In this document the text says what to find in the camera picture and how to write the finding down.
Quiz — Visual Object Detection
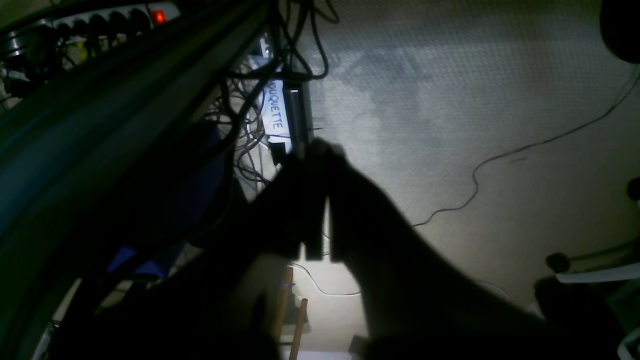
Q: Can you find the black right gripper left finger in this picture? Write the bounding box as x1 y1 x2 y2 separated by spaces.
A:
165 155 326 360

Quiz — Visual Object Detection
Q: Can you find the white labelled box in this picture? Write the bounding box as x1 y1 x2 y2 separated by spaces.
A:
261 79 292 152

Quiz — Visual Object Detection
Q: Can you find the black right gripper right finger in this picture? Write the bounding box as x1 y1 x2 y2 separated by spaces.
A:
307 139 551 360

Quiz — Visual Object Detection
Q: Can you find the thin black floor cable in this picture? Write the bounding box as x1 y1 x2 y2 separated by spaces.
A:
412 75 640 228

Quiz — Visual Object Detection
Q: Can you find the white power strip red switch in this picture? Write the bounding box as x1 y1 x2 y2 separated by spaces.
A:
0 1 181 56

